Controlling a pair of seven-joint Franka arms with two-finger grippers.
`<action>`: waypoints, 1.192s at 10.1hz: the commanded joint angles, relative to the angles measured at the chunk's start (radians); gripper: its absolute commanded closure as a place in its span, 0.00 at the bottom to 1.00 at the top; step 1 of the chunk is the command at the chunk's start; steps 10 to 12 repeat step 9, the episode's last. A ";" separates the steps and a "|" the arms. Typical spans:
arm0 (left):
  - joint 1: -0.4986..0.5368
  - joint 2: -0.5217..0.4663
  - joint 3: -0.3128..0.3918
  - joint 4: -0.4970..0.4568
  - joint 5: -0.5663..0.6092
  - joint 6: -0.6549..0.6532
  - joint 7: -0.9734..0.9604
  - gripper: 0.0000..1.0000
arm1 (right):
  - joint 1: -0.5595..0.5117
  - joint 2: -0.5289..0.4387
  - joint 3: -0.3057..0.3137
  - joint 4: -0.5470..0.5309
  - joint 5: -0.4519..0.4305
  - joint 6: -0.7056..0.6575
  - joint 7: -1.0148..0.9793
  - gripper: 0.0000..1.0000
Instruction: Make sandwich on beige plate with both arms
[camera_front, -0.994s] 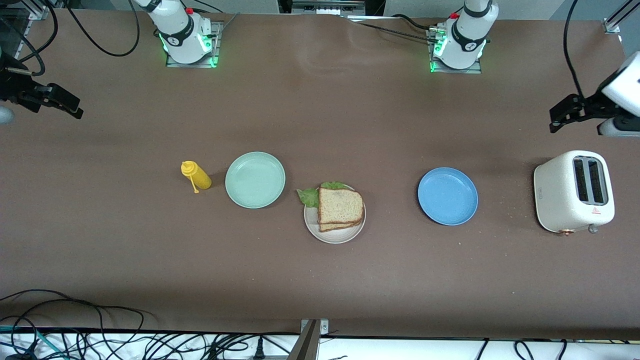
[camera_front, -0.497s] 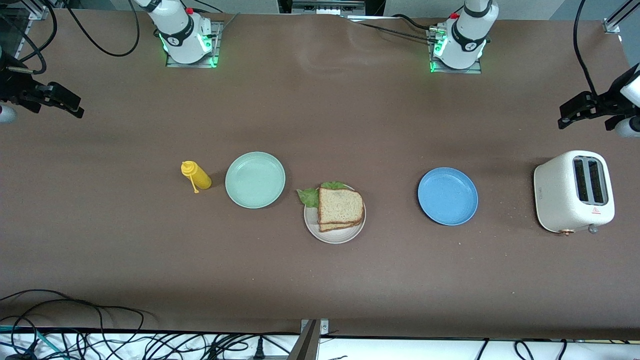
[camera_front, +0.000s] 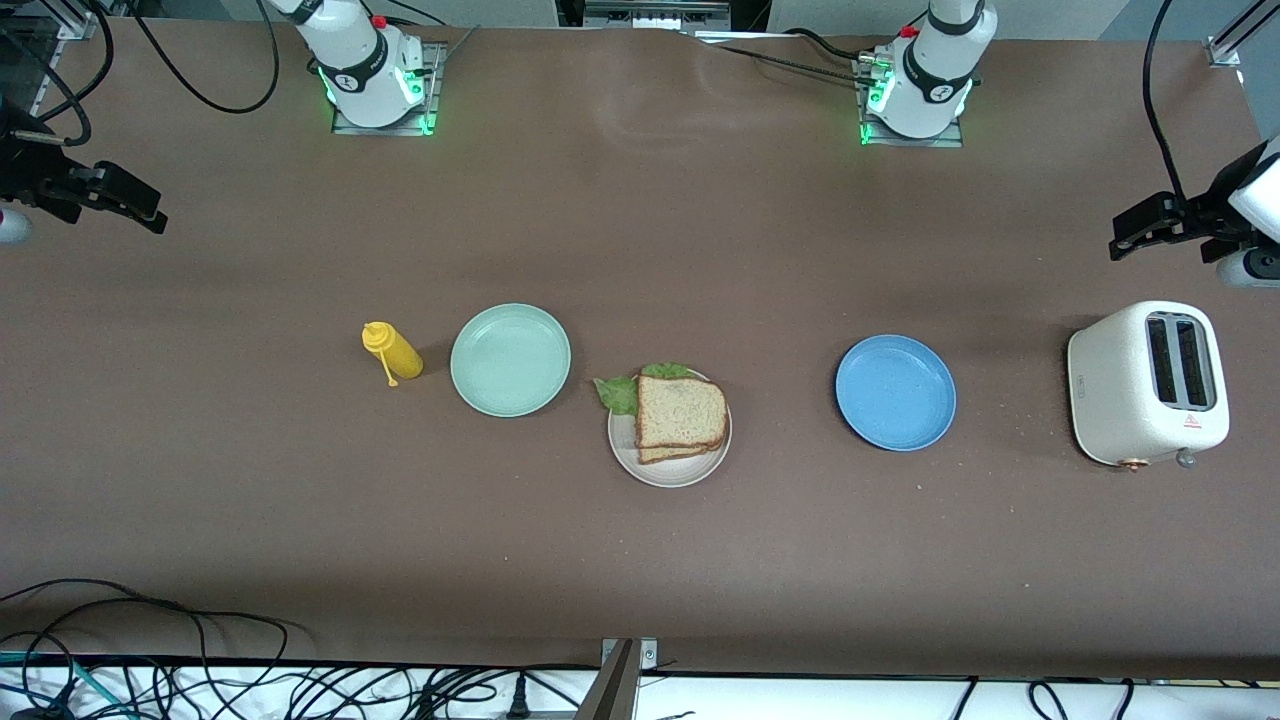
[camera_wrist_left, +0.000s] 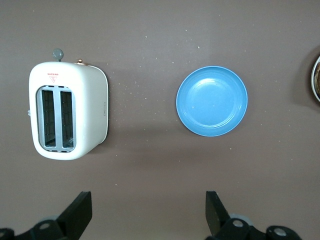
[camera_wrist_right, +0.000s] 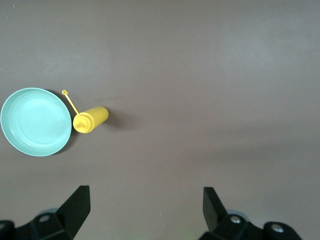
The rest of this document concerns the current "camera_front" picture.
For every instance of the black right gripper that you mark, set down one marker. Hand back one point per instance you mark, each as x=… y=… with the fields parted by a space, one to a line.
x=32 y=172

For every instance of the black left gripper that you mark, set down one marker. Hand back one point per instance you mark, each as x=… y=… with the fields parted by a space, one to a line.
x=1199 y=215

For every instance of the yellow mustard squeeze bottle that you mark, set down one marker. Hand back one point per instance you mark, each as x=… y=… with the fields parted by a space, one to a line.
x=398 y=352

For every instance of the brown bread slice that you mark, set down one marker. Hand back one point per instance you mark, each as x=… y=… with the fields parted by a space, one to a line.
x=665 y=454
x=680 y=410

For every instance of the green lettuce leaf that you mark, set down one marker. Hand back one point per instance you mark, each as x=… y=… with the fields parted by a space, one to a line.
x=620 y=392

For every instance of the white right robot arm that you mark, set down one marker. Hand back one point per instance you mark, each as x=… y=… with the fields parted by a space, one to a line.
x=360 y=70

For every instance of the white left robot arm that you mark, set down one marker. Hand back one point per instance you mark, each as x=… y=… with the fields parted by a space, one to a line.
x=935 y=80

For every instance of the blue plate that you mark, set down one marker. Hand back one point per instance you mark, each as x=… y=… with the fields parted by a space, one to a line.
x=895 y=392

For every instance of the mint green plate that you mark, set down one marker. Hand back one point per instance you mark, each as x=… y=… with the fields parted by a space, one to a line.
x=510 y=360

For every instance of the beige plate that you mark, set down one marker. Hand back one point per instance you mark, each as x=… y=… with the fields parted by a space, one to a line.
x=670 y=475

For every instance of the white toaster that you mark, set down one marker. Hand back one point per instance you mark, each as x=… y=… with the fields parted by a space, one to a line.
x=1110 y=390

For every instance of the black power plug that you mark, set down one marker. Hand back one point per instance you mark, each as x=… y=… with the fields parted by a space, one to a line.
x=518 y=700

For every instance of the aluminium frame rail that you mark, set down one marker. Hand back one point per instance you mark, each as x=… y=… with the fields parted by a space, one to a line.
x=70 y=30
x=1222 y=52

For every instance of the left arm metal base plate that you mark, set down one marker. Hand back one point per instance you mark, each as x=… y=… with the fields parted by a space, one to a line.
x=940 y=143

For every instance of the grey metal table bracket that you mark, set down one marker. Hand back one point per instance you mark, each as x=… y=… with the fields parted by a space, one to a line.
x=615 y=690

